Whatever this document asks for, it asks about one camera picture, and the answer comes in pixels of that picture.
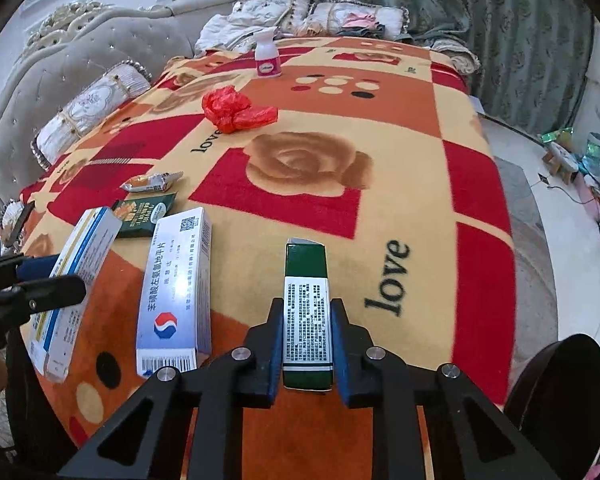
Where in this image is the blue yellow medicine box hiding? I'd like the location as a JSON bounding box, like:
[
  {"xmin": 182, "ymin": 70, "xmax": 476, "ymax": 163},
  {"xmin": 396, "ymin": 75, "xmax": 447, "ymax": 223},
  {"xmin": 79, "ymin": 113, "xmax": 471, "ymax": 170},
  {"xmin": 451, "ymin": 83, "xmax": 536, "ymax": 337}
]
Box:
[{"xmin": 28, "ymin": 207, "xmax": 121, "ymax": 382}]

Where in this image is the white blue logo medicine box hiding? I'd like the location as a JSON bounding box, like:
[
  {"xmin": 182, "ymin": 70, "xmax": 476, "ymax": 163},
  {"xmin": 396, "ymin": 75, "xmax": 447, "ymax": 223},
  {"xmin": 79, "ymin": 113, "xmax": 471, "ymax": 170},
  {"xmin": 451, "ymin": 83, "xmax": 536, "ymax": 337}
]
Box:
[{"xmin": 135, "ymin": 207, "xmax": 212, "ymax": 378}]

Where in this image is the dark green snack packet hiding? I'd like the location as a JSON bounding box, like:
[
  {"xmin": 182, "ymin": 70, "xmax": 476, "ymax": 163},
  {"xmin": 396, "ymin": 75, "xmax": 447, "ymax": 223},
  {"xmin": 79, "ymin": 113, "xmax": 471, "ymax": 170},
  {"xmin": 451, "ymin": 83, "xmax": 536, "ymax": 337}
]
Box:
[{"xmin": 112, "ymin": 193, "xmax": 176, "ymax": 238}]

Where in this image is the orange silver candy wrapper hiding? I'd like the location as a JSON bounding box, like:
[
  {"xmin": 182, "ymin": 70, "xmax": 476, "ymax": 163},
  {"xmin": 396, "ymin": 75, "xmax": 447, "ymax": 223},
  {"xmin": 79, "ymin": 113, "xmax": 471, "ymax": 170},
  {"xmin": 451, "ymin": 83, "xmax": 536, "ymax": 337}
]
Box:
[{"xmin": 120, "ymin": 171, "xmax": 184, "ymax": 193}]

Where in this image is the green silver medicine box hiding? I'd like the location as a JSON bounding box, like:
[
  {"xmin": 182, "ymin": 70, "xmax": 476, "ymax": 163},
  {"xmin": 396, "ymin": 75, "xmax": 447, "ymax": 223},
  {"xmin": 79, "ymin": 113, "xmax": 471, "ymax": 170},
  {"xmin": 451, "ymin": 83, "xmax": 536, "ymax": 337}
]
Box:
[{"xmin": 282, "ymin": 238, "xmax": 332, "ymax": 392}]

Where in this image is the black round trash bin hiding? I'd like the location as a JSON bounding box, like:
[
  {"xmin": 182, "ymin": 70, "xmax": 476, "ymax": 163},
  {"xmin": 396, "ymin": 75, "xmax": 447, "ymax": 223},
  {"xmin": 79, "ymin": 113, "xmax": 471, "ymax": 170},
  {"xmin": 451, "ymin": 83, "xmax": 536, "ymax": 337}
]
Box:
[{"xmin": 504, "ymin": 334, "xmax": 600, "ymax": 479}]

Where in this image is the grey floor rug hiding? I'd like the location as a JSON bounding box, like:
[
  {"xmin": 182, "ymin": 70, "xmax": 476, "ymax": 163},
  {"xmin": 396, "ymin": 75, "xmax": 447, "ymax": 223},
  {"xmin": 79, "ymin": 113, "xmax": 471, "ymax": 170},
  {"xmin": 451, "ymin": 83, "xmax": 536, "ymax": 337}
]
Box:
[{"xmin": 495, "ymin": 158, "xmax": 558, "ymax": 387}]

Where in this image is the white cylindrical bolster pillow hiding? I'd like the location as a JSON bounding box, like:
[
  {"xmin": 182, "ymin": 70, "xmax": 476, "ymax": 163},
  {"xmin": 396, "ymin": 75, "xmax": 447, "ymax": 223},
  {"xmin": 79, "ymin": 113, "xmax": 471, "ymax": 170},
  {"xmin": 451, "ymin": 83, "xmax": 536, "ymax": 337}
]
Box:
[{"xmin": 31, "ymin": 60, "xmax": 151, "ymax": 171}]

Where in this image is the grey tufted headboard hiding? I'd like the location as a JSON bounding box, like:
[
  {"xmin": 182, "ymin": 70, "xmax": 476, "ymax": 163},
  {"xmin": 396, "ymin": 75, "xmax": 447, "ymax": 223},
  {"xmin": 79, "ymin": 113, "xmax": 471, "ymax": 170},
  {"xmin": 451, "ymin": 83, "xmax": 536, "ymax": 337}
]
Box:
[{"xmin": 0, "ymin": 0, "xmax": 235, "ymax": 213}]

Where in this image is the red orange patterned blanket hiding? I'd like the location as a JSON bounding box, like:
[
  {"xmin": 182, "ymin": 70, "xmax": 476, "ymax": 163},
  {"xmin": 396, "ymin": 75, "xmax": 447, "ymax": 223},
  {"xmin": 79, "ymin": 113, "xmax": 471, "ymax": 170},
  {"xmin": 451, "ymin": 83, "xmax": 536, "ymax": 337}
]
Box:
[{"xmin": 18, "ymin": 34, "xmax": 519, "ymax": 480}]

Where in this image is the crumpled red plastic bag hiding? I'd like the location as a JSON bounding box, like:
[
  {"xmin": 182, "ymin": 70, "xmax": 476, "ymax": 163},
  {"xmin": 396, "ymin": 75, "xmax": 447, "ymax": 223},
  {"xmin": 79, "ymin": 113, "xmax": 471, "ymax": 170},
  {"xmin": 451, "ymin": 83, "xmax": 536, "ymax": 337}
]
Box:
[{"xmin": 201, "ymin": 86, "xmax": 278, "ymax": 134}]

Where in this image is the small wooden stool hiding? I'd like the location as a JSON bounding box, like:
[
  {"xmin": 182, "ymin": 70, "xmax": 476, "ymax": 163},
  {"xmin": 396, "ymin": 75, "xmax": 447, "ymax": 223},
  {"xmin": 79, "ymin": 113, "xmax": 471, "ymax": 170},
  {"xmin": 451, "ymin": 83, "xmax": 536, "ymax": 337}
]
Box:
[{"xmin": 542, "ymin": 142, "xmax": 579, "ymax": 184}]

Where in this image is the white pink pill bottle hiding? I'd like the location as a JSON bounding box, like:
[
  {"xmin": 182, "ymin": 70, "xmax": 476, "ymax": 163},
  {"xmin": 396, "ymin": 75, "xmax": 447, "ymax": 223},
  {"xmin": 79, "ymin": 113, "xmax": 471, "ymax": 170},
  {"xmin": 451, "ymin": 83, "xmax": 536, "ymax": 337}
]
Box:
[{"xmin": 253, "ymin": 27, "xmax": 282, "ymax": 78}]

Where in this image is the cream embroidered pillow left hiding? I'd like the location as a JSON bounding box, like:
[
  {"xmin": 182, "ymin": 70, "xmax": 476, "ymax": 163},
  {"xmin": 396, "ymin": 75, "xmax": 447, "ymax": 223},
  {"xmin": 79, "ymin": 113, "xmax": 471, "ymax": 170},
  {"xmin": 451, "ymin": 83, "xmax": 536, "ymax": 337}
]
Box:
[{"xmin": 230, "ymin": 0, "xmax": 312, "ymax": 34}]

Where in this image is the cream embroidered pillow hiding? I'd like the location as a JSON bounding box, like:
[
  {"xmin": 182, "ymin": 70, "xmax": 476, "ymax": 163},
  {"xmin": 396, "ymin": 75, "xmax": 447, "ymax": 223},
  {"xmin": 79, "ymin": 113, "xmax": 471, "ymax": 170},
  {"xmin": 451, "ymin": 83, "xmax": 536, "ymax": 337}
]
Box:
[
  {"xmin": 230, "ymin": 0, "xmax": 312, "ymax": 34},
  {"xmin": 303, "ymin": 0, "xmax": 410, "ymax": 40}
]

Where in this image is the cream embroidered pillow right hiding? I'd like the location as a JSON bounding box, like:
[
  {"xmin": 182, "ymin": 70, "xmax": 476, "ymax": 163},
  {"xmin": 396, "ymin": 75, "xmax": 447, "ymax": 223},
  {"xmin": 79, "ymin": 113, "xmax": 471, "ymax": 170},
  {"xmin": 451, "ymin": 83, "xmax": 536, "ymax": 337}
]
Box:
[{"xmin": 303, "ymin": 0, "xmax": 410, "ymax": 40}]

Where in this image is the folded clothes pile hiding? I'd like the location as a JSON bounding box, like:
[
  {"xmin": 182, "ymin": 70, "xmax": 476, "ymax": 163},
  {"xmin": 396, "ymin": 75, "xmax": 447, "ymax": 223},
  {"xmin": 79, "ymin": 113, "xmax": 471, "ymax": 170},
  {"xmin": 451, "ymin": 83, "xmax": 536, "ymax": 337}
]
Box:
[{"xmin": 338, "ymin": 13, "xmax": 386, "ymax": 39}]

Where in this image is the green patterned curtain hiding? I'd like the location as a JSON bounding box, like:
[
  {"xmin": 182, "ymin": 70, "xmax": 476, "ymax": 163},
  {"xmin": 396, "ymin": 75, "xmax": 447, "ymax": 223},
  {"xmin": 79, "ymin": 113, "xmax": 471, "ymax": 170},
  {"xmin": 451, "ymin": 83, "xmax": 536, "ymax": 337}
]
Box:
[{"xmin": 220, "ymin": 0, "xmax": 596, "ymax": 137}]

